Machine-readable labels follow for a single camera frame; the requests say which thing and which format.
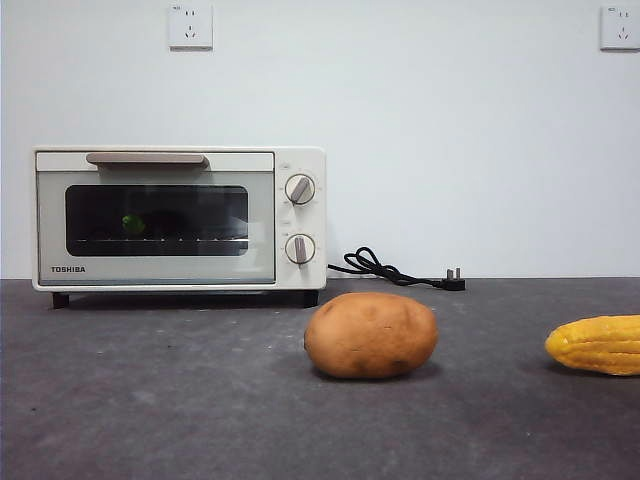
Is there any oven door with beige handle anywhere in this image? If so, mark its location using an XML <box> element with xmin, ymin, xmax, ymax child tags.
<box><xmin>36</xmin><ymin>151</ymin><xmax>277</xmax><ymax>288</ymax></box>

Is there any purple eggplant with green stem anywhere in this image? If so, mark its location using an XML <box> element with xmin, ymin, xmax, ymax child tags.
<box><xmin>120</xmin><ymin>212</ymin><xmax>173</xmax><ymax>236</ymax></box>

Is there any beige oven knob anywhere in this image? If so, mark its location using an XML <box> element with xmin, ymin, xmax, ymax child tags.
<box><xmin>283</xmin><ymin>232</ymin><xmax>317</xmax><ymax>269</ymax></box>
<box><xmin>283</xmin><ymin>172</ymin><xmax>318</xmax><ymax>206</ymax></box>

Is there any white toaster oven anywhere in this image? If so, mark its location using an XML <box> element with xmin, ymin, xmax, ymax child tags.
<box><xmin>31</xmin><ymin>145</ymin><xmax>329</xmax><ymax>310</ymax></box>

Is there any brown potato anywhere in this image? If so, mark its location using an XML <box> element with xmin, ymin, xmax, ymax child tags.
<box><xmin>304</xmin><ymin>291</ymin><xmax>440</xmax><ymax>380</ymax></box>

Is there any yellow corn cob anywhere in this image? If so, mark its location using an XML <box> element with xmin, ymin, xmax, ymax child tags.
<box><xmin>544</xmin><ymin>315</ymin><xmax>640</xmax><ymax>377</ymax></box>

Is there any metal wire oven rack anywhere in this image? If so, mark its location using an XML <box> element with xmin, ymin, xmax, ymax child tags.
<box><xmin>73</xmin><ymin>236</ymin><xmax>249</xmax><ymax>245</ymax></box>

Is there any black power cord with plug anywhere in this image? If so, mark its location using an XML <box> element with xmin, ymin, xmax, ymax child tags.
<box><xmin>327</xmin><ymin>246</ymin><xmax>468</xmax><ymax>293</ymax></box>

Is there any white wall socket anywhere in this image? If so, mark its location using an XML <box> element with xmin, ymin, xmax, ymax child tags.
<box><xmin>600</xmin><ymin>4</ymin><xmax>640</xmax><ymax>52</ymax></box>
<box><xmin>167</xmin><ymin>3</ymin><xmax>214</xmax><ymax>52</ymax></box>

